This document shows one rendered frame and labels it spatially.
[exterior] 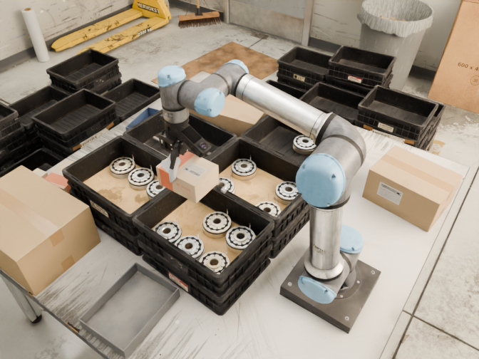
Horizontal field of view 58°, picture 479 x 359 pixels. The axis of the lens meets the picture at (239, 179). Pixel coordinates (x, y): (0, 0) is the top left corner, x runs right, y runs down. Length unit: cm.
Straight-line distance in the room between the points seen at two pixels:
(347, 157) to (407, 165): 88
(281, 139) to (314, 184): 98
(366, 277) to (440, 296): 105
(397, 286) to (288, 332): 44
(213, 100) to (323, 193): 37
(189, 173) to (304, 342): 65
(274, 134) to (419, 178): 65
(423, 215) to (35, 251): 142
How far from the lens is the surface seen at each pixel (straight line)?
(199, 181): 135
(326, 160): 102
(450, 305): 262
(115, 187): 181
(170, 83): 121
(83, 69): 344
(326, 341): 152
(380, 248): 179
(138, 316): 157
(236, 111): 204
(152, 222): 161
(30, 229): 166
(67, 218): 164
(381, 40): 379
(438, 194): 184
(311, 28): 472
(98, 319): 160
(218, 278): 134
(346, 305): 155
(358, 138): 111
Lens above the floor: 203
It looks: 42 degrees down
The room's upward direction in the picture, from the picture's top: straight up
